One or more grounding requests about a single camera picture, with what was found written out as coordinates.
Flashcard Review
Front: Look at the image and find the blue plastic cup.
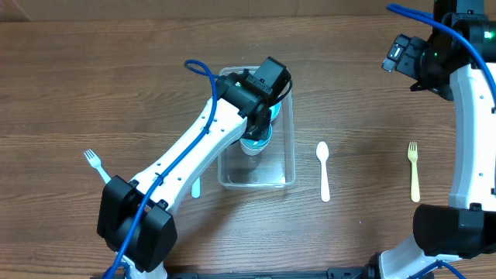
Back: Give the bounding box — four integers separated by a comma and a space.
239, 125, 273, 150

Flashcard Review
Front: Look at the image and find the pink plastic spoon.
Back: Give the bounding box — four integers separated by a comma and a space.
316, 141, 330, 202

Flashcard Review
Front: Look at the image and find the light blue plastic fork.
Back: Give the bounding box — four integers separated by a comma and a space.
191, 178, 202, 198

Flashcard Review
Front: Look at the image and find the pale green plastic fork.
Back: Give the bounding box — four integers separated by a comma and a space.
84, 149, 111, 184

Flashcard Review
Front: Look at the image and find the blue plastic bowl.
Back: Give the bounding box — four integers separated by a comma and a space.
270, 102, 281, 122

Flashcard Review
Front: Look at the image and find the green plastic cup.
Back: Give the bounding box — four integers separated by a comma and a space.
242, 146, 263, 156

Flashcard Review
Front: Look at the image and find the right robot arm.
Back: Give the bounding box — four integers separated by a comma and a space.
363, 1, 495, 278

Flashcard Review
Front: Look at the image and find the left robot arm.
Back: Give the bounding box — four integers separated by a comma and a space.
97, 71, 292, 278

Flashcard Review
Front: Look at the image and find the clear plastic container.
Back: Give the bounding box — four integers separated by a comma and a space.
218, 90, 295, 190

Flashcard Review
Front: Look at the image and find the yellow plastic fork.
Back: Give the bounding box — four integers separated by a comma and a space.
407, 142, 421, 202

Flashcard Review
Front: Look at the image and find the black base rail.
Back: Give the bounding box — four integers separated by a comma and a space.
91, 265, 384, 279

